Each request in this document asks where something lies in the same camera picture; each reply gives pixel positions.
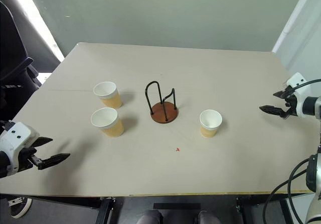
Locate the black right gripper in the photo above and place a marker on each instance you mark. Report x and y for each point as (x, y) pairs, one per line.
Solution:
(291, 106)

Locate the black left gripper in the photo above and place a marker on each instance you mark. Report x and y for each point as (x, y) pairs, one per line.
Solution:
(26, 156)

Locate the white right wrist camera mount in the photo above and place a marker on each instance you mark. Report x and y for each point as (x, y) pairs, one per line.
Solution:
(301, 93)

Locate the flat black plate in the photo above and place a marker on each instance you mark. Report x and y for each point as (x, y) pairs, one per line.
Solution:
(176, 206)

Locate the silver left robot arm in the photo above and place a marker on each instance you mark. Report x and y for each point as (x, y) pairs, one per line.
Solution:
(3, 165)

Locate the black and white sneaker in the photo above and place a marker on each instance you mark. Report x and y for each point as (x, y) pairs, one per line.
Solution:
(20, 206)

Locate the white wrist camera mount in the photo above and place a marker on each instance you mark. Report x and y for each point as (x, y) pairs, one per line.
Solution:
(17, 138)
(301, 93)

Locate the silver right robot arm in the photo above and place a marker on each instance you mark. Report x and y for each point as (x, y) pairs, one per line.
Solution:
(312, 106)

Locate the black table frame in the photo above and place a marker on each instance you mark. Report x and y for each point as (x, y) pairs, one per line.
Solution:
(106, 210)

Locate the white partition panel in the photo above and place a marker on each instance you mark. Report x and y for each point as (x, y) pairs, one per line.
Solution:
(301, 20)

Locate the yellow ribbed paper cup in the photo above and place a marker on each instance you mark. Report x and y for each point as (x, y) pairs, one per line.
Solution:
(210, 124)
(107, 123)
(109, 97)

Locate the dark grey rounded shape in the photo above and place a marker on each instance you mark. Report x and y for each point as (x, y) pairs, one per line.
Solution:
(150, 217)
(205, 217)

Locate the black office chair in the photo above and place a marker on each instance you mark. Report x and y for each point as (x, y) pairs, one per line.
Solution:
(15, 45)

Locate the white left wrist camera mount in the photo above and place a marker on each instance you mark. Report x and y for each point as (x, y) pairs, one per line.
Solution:
(17, 138)

